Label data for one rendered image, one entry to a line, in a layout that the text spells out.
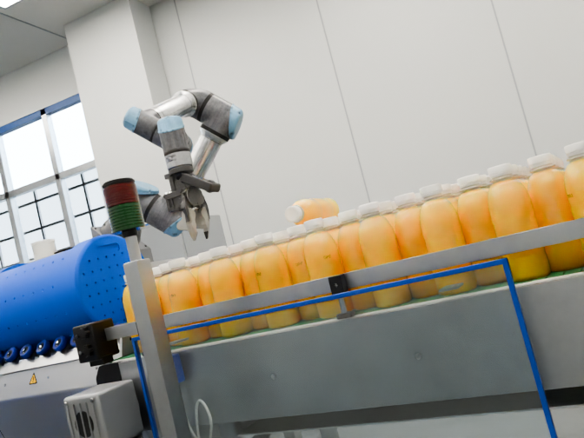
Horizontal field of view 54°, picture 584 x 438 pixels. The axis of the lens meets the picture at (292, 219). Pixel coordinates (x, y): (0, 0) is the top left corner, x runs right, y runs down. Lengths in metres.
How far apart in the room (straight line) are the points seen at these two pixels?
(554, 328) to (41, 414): 1.41
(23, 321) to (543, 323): 1.39
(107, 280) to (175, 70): 3.45
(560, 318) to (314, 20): 3.80
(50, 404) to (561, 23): 3.66
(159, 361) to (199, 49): 3.96
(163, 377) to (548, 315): 0.68
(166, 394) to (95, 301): 0.58
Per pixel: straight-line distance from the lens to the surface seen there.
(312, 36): 4.51
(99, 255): 1.70
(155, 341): 1.13
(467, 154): 4.12
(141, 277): 1.13
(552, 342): 0.99
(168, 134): 1.68
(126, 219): 1.13
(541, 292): 0.97
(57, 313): 1.71
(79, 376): 1.70
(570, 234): 0.98
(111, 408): 1.33
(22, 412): 1.93
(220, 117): 2.11
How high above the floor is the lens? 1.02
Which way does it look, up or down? 4 degrees up
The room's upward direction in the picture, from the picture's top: 14 degrees counter-clockwise
